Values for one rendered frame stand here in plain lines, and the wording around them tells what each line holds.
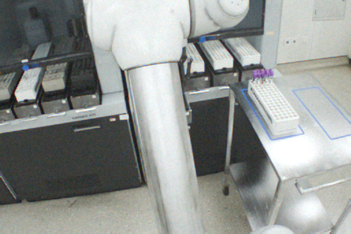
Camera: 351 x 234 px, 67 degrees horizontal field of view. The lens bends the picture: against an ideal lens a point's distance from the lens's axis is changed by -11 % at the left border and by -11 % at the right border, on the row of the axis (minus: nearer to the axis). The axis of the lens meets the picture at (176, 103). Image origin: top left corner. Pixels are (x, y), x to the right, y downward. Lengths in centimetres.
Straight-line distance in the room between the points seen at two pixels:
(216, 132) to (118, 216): 79
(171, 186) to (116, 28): 30
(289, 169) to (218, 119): 73
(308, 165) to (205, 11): 67
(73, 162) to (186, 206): 123
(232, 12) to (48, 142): 131
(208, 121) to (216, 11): 114
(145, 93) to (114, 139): 109
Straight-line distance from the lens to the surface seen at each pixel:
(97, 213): 195
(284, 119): 111
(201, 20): 56
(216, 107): 159
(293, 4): 299
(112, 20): 54
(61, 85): 152
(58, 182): 188
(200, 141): 171
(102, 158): 171
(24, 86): 159
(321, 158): 108
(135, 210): 190
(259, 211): 155
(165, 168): 55
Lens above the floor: 155
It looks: 36 degrees down
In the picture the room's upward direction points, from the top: 4 degrees counter-clockwise
